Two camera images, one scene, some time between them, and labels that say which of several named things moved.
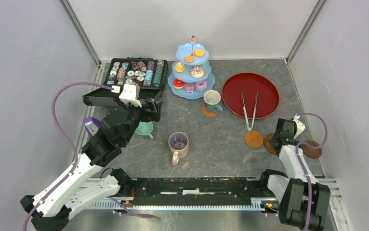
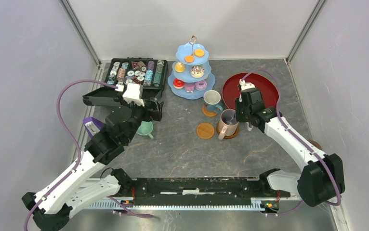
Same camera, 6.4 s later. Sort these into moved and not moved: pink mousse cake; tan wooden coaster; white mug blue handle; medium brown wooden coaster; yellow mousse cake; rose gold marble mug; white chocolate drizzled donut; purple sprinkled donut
Moved: rose gold marble mug; medium brown wooden coaster; tan wooden coaster
Not moved: white chocolate drizzled donut; purple sprinkled donut; yellow mousse cake; pink mousse cake; white mug blue handle
